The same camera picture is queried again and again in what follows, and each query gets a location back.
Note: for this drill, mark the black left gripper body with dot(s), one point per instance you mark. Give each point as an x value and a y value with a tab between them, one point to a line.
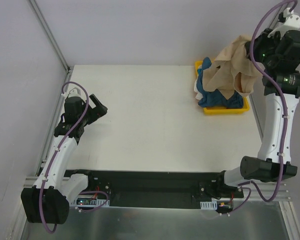
95	110

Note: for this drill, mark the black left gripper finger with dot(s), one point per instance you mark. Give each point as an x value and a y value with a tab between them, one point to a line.
98	113
98	105

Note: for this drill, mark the beige t shirt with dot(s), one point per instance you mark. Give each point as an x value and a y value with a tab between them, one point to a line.
231	71

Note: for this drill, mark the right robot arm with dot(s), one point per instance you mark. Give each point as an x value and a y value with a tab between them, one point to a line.
279	53

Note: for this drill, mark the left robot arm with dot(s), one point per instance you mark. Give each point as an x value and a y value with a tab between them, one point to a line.
49	199

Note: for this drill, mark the white cloth in bin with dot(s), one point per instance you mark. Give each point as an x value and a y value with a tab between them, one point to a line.
199	72

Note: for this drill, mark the blue t shirt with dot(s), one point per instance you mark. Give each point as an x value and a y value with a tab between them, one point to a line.
215	98

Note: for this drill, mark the yellow plastic bin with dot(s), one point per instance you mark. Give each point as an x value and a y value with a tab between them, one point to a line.
222	110

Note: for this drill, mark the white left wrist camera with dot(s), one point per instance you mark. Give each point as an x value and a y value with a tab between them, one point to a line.
75	92

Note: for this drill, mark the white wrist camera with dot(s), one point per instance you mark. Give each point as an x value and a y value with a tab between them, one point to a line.
287	21
75	92

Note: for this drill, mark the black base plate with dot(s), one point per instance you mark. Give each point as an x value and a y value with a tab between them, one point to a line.
150	189

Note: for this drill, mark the left white cable duct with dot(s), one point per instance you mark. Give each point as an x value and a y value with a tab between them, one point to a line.
89	203

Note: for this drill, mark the white cable duct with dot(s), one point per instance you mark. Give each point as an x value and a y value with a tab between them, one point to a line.
209	205
89	203

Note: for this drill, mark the left aluminium frame post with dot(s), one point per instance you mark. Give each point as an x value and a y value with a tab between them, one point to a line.
49	34

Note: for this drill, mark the right white cable duct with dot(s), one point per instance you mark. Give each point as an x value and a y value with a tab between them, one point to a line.
209	205

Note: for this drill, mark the aluminium front rail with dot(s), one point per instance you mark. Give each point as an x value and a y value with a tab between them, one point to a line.
267	190

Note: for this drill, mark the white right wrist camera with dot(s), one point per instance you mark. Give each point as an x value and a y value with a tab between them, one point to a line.
287	21

